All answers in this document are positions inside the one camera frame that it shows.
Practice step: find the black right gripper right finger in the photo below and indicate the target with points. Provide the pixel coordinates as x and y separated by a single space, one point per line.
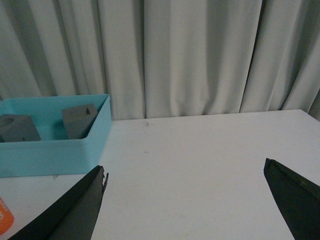
297 198

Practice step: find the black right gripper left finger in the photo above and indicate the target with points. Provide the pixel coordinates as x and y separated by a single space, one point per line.
74 215

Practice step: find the orange cylinder part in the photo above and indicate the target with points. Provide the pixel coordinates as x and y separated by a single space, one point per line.
6 217

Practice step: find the gray block with square hole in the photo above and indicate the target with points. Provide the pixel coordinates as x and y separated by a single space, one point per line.
78 120

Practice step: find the gray block with round hole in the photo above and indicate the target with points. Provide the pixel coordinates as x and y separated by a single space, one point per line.
17 128

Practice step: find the blue plastic box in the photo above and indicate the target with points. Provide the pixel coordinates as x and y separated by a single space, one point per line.
55 153

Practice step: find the white curtain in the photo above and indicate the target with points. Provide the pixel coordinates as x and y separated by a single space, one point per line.
165 58

